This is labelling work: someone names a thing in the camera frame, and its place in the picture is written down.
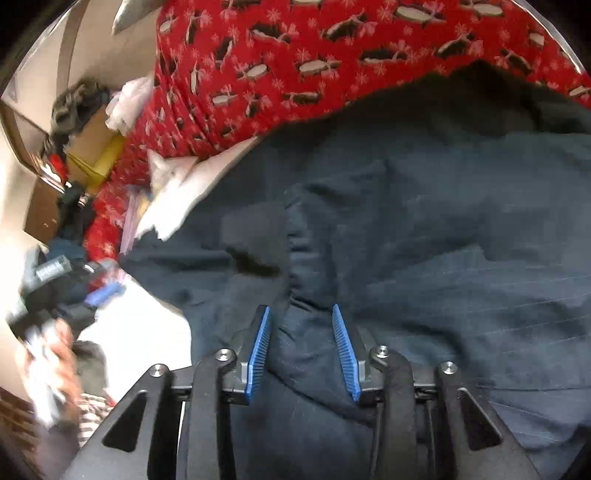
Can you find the dark navy large garment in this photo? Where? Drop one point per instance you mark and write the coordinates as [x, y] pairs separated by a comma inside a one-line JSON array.
[[450, 217]]

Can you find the cardboard box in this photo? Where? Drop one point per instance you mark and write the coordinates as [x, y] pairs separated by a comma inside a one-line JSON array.
[[92, 153]]

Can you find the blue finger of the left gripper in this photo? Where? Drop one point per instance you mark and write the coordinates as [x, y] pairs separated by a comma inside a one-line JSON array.
[[102, 295]]

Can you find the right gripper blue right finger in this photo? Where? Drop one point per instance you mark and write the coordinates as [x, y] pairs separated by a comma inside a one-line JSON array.
[[362, 360]]

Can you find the white crumpled cloth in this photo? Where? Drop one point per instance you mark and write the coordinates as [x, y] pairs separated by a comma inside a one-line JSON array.
[[167, 212]]

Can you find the red penguin print duvet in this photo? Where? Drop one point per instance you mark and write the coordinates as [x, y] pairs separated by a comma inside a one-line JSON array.
[[229, 70]]

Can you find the white mattress sheet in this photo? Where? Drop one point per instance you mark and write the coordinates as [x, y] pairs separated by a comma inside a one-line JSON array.
[[135, 331]]

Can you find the grey pillow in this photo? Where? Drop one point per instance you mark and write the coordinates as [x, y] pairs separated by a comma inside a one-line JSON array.
[[132, 11]]

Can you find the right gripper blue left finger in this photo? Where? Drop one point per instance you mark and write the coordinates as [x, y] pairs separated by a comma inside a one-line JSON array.
[[243, 366]]

